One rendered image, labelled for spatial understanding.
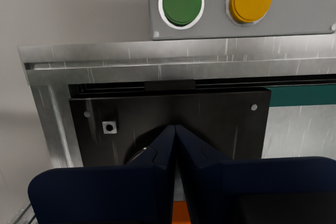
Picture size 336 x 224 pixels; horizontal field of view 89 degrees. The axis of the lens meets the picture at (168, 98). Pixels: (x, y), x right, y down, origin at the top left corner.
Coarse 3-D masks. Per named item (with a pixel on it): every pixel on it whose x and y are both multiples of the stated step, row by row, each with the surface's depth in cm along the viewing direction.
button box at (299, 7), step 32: (160, 0) 18; (224, 0) 18; (288, 0) 18; (320, 0) 18; (160, 32) 19; (192, 32) 19; (224, 32) 19; (256, 32) 19; (288, 32) 19; (320, 32) 19
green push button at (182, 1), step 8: (168, 0) 17; (176, 0) 17; (184, 0) 17; (192, 0) 17; (200, 0) 17; (168, 8) 17; (176, 8) 17; (184, 8) 17; (192, 8) 17; (200, 8) 17; (168, 16) 17; (176, 16) 17; (184, 16) 17; (192, 16) 17; (176, 24) 18; (184, 24) 18
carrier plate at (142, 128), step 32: (96, 96) 20; (128, 96) 20; (160, 96) 20; (192, 96) 20; (224, 96) 20; (256, 96) 20; (96, 128) 21; (128, 128) 21; (160, 128) 21; (192, 128) 21; (224, 128) 21; (256, 128) 21; (96, 160) 22
